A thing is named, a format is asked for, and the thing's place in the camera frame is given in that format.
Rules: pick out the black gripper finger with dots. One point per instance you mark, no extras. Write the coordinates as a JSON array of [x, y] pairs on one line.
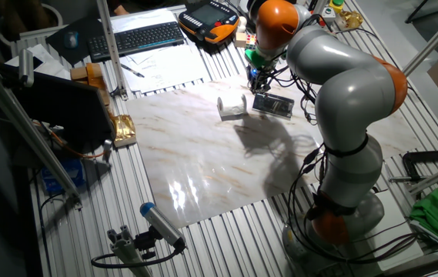
[[256, 88], [265, 87]]

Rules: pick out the dark computer mouse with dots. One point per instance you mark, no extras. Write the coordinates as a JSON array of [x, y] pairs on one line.
[[71, 39]]

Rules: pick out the printed paper sheet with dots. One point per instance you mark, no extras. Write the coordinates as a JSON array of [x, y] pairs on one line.
[[164, 67]]

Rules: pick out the crumpled gold foil ball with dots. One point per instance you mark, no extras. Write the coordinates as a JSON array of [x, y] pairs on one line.
[[351, 19]]

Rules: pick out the green wrist flange adapter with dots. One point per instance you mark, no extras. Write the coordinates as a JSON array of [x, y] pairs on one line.
[[255, 58]]

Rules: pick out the large black filament spool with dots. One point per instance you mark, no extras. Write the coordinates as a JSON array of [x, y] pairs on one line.
[[252, 9]]

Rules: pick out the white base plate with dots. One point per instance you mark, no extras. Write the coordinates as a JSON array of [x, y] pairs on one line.
[[399, 215]]

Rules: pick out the dark pen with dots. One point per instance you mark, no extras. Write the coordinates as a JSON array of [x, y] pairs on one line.
[[132, 70]]

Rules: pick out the white box red button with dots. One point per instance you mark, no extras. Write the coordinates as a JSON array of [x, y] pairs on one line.
[[321, 23]]

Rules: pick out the yellow box green button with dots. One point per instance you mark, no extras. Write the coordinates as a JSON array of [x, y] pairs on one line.
[[336, 4]]

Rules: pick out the small white figurine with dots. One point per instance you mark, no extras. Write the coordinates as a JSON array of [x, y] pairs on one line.
[[242, 24]]

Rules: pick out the black and orange teach pendant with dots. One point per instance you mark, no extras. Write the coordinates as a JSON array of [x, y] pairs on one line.
[[208, 19]]

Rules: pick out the gold foil packet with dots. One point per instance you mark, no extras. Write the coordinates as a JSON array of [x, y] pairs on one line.
[[123, 129]]

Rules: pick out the black chair legs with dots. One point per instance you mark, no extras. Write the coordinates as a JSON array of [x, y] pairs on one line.
[[434, 7]]

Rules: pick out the white paper sheet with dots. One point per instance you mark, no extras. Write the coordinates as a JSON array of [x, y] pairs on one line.
[[141, 19]]

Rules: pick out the white paper stack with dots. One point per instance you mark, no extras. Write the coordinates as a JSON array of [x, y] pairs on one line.
[[49, 67]]

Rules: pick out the short aluminium stand profile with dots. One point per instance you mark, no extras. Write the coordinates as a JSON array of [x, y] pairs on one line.
[[126, 250]]

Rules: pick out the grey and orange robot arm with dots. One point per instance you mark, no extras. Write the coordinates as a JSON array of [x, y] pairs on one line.
[[349, 88]]

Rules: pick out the silver camera on frame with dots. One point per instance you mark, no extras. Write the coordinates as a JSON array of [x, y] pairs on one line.
[[26, 67]]

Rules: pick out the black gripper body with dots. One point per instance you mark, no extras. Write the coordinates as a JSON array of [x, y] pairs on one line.
[[259, 76]]

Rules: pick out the black computer keyboard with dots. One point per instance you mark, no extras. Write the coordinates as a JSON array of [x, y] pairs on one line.
[[138, 38]]

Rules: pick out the silver camera blue cap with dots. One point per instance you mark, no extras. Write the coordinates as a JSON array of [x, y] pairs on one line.
[[161, 225]]

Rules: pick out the white toilet paper roll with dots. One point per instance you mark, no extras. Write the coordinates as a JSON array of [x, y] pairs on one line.
[[233, 107]]

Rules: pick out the white box green button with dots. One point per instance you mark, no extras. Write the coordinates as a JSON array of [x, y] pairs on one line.
[[329, 13]]

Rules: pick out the marble pattern board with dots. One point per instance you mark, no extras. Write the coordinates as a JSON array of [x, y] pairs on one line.
[[203, 161]]

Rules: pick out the white round chair frame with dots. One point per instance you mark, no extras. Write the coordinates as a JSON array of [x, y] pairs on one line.
[[55, 13]]

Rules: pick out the plain wooden cube block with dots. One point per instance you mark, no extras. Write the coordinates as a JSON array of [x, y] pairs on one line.
[[240, 39]]

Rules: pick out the blue box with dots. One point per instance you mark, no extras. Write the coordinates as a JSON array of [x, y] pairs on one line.
[[62, 175]]

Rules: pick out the colourful puzzle cube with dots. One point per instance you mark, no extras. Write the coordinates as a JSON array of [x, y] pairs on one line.
[[250, 40]]

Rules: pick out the black monitor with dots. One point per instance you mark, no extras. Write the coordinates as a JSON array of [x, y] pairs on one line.
[[61, 107]]

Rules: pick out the person hand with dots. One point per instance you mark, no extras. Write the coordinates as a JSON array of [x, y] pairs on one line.
[[120, 10]]

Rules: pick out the black mouse pad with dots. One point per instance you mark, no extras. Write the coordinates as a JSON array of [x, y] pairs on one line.
[[84, 27]]

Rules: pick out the black metal clamp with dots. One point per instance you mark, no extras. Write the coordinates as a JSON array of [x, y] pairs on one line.
[[430, 155]]

